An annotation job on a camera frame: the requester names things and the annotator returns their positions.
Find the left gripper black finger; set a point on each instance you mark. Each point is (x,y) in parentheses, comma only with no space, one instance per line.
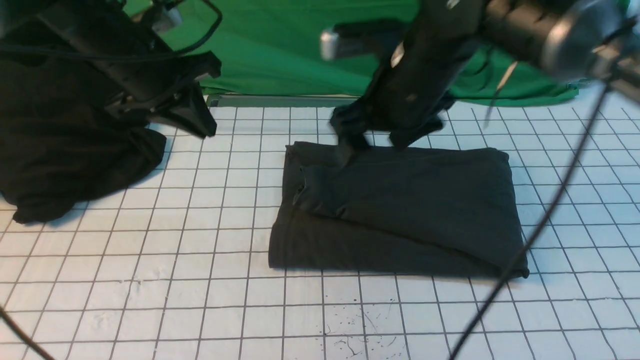
(188,111)

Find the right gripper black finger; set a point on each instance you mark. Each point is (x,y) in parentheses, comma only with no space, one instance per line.
(401,139)
(349,125)

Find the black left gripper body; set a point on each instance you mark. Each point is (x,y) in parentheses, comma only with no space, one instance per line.
(147,71)

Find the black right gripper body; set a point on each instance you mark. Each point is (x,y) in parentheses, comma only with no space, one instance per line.
(408,95)

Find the gray long-sleeve top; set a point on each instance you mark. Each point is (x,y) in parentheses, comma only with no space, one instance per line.
(420,211)

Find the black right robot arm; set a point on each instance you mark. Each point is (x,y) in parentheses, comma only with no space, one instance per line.
(565,39)

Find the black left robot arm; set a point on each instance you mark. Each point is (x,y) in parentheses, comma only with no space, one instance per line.
(15,13)

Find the black crumpled garment pile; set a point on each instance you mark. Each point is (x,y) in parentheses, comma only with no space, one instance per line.
(58,145)

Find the green backdrop cloth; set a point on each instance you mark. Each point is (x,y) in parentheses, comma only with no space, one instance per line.
(272,48)

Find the silver binder clip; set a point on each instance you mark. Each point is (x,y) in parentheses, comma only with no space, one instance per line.
(579,84)

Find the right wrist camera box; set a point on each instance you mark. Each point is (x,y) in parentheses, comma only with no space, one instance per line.
(346,40)

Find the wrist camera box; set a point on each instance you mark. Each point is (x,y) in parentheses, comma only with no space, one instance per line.
(161,16)
(346,40)

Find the gray metal table rail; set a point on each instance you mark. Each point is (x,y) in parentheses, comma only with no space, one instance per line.
(274,101)

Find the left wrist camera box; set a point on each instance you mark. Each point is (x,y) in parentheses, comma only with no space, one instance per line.
(161,16)

